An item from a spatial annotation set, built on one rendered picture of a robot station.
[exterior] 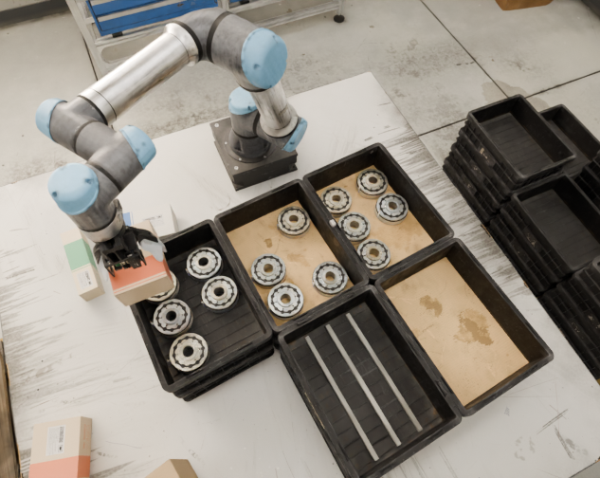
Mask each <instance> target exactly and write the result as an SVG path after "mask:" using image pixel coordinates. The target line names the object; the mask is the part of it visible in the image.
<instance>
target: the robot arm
mask: <svg viewBox="0 0 600 478"><path fill-rule="evenodd" d="M286 59H287V47H286V44H285V42H284V40H283V39H282V38H281V37H280V36H278V35H276V34H275V33H274V32H273V31H271V30H269V29H267V28H262V27H260V26H257V25H255V24H253V23H251V22H249V21H247V20H246V19H244V18H242V17H240V16H238V15H236V14H233V13H232V12H230V11H228V10H226V9H218V8H208V9H199V10H195V11H192V12H189V13H187V14H184V15H182V16H180V17H178V18H177V19H175V20H173V21H172V22H170V23H169V24H168V25H167V26H165V27H164V30H163V35H161V36H160V37H159V38H157V39H156V40H154V41H153V42H152V43H150V44H149V45H147V46H146V47H144V48H143V49H141V50H140V51H139V52H138V53H137V54H135V55H134V56H132V57H131V58H130V59H128V60H127V61H125V62H124V63H123V64H121V65H119V66H118V67H117V68H115V69H114V70H112V71H111V72H109V73H108V74H107V75H105V76H104V77H102V78H101V79H100V80H98V81H97V82H95V83H94V84H92V85H91V86H89V87H88V88H87V89H85V90H84V91H82V92H81V94H79V95H78V96H77V97H75V98H73V99H72V100H71V101H65V100H61V99H58V98H54V99H48V100H46V101H44V102H42V103H41V104H40V106H39V107H38V109H37V111H36V114H35V123H36V126H37V128H38V129H39V130H40V131H41V132H42V133H43V134H44V135H45V136H46V137H48V138H50V139H51V140H52V141H53V142H55V143H56V144H60V145H62V146H63V147H64V148H66V149H67V150H69V151H71V152H72V153H74V154H75V155H77V156H79V157H81V158H82V159H84V160H86V162H85V163H84V164H81V163H67V164H66V165H65V166H63V167H59V168H58V169H56V170H55V171H54V172H53V173H52V174H51V176H50V177H49V180H48V182H47V189H48V192H49V194H50V195H51V197H52V199H53V200H54V201H55V203H56V204H57V206H58V207H59V209H60V210H61V211H62V212H64V213H65V214H66V215H67V216H68V217H69V218H70V219H71V220H72V221H73V222H74V223H75V225H76V226H77V228H78V229H79V230H80V231H81V232H82V233H83V234H84V235H85V236H86V237H87V238H88V239H89V240H91V241H92V242H94V243H95V244H96V245H95V246H94V247H93V253H94V256H95V258H96V261H97V265H98V267H99V270H100V272H101V273H102V275H103V277H104V280H105V282H108V272H109V273H110V274H111V275H112V276H113V277H116V276H115V272H114V269H115V271H118V270H121V269H122V268H124V269H127V268H131V267H132V268H133V269H136V268H138V267H142V264H141V262H140V261H142V262H143V263H144V265H145V266H147V264H146V260H145V257H144V255H143V252H142V250H141V249H139V248H138V244H137V241H138V243H139V246H140V247H141V248H142V249H144V250H145V251H149V252H151V253H152V254H153V256H154V257H155V259H156V260H157V261H159V262H162V261H163V253H162V252H167V250H166V248H165V246H164V244H163V243H162V242H161V241H160V240H159V239H158V238H157V237H156V236H155V235H154V234H153V233H151V232H150V231H149V230H145V229H138V228H136V227H130V226H128V225H127V226H126V224H125V221H124V219H123V212H122V207H121V205H120V202H119V200H118V199H115V198H116V197H117V196H118V195H119V194H120V193H121V192H122V191H123V190H124V189H125V188H126V187H127V186H128V185H129V184H130V183H131V182H132V181H133V180H134V179H135V178H136V177H137V176H138V175H139V174H140V173H141V172H142V171H144V170H145V168H146V166H147V165H148V164H149V163H150V162H151V161H152V160H153V159H154V157H155V155H156V148H155V145H154V143H153V141H152V140H151V139H150V138H149V137H148V136H147V135H146V134H145V133H144V132H143V131H142V130H140V129H139V128H137V127H136V126H134V125H126V126H124V127H123V128H122V129H119V132H117V131H115V130H114V129H112V128H110V127H109V126H110V125H111V124H113V123H114V122H115V121H116V120H118V119H119V118H121V117H122V116H123V115H124V114H126V113H127V112H128V111H129V110H131V109H132V108H133V107H134V106H136V105H137V104H138V103H140V102H141V101H142V100H144V99H145V98H146V97H147V96H149V95H150V94H151V93H152V92H154V91H155V90H156V89H157V88H158V87H159V86H160V85H162V84H163V83H164V82H166V81H167V80H168V79H169V78H171V77H172V76H173V75H175V74H176V73H177V72H178V71H180V70H181V69H182V68H183V67H185V66H194V65H196V64H197V63H198V62H200V61H208V62H211V63H213V64H216V65H218V66H220V67H221V68H223V69H224V70H226V71H228V72H230V73H231V74H232V75H233V76H234V78H235V80H236V82H237V83H238V84H239V85H240V87H238V88H236V89H235V90H234V91H233V92H232V93H231V94H230V96H229V100H228V102H229V105H228V109H229V111H230V118H231V125H232V128H231V131H230V133H229V138H228V140H229V146H230V148H231V150H232V151H233V152H234V153H235V154H236V155H238V156H241V157H246V158H254V157H258V156H262V155H263V154H265V153H266V152H267V151H268V149H269V148H270V145H271V143H272V144H274V145H276V146H278V147H280V148H282V150H285V151H287V152H293V151H294V150H295V149H296V148H297V147H298V145H299V144H300V141H301V140H302V138H303V136H304V134H305V131H306V129H307V125H308V122H307V120H306V119H304V118H302V117H300V116H298V114H297V111H296V109H295V108H294V107H293V105H292V104H290V103H289V102H287V99H286V97H285V94H284V91H283V88H282V84H281V78H282V75H283V73H284V71H285V69H286V65H287V62H286ZM112 266H114V268H112ZM108 267H110V269H111V270H110V269H109V268H108Z"/></svg>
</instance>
